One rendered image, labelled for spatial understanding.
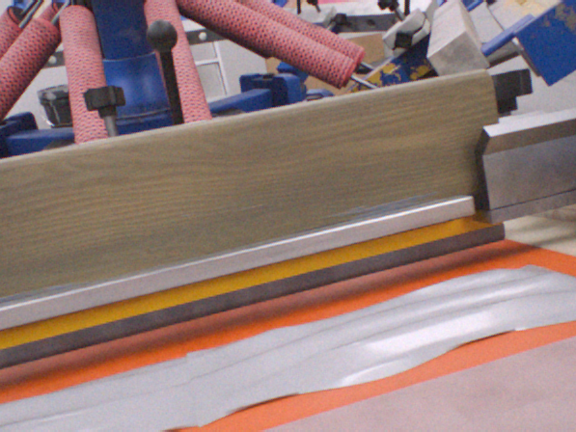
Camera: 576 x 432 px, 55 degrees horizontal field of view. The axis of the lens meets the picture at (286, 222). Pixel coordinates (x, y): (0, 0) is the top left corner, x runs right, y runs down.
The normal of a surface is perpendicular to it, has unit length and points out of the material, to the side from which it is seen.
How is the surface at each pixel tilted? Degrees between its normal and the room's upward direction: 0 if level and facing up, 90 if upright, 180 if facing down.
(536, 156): 75
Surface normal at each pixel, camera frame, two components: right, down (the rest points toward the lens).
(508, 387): -0.19, -0.97
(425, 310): -0.07, -0.75
